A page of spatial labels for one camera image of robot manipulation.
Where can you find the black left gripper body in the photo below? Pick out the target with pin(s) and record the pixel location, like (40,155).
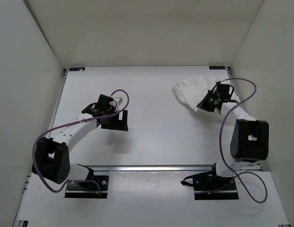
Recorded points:
(111,110)

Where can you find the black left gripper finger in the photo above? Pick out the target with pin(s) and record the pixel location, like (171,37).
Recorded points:
(113,124)
(123,125)

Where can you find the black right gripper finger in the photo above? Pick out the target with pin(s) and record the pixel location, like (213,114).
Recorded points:
(218,105)
(207,104)

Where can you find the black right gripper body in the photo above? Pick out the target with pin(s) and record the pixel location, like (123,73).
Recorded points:
(216,97)

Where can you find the white pleated skirt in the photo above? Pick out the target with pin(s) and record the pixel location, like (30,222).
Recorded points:
(192,91)

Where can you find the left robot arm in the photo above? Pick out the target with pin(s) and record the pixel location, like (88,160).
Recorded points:
(52,155)

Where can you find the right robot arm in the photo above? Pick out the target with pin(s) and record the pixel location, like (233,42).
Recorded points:
(249,143)

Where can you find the right blue corner label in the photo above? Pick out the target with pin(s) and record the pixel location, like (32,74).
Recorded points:
(216,67)

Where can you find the blue corner label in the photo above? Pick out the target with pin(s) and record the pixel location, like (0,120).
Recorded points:
(216,67)
(77,69)

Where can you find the left blue corner label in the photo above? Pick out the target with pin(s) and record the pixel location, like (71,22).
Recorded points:
(77,69)

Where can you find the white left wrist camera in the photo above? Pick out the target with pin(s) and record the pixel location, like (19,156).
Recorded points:
(118,100)

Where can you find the aluminium table rail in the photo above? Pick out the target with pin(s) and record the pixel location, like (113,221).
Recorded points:
(147,168)

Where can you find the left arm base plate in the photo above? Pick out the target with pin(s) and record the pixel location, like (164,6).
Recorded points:
(89,190)

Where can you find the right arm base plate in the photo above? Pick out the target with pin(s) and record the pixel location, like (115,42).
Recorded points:
(208,186)

